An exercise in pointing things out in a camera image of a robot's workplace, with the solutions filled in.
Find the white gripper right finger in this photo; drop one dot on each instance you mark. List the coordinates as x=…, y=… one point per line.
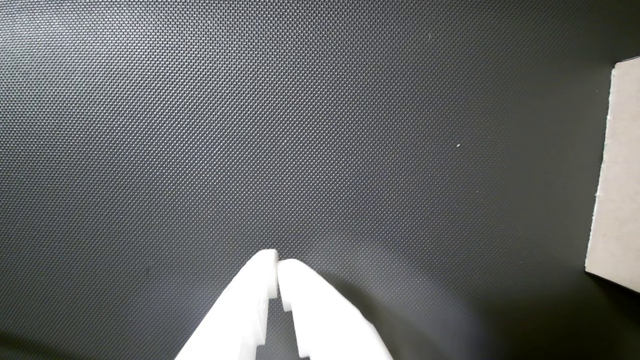
x=330, y=330

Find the dark grey textured mat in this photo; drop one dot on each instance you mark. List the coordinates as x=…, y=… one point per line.
x=250, y=125

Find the small open cardboard box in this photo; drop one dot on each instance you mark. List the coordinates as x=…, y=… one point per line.
x=620, y=175

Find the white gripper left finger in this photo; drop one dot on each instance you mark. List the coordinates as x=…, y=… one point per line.
x=245, y=310

